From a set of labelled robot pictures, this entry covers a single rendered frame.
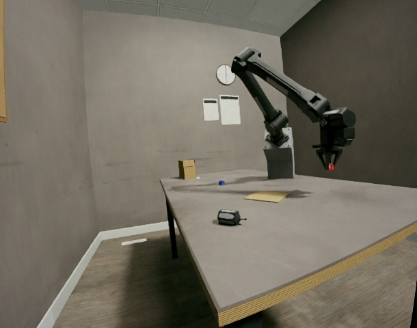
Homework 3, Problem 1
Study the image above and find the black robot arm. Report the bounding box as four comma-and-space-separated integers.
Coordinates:
230, 47, 356, 147

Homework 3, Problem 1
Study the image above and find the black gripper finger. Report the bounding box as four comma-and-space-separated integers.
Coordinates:
329, 150, 342, 167
316, 151, 331, 170

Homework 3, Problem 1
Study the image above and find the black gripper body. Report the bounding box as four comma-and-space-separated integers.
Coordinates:
312, 129, 344, 152

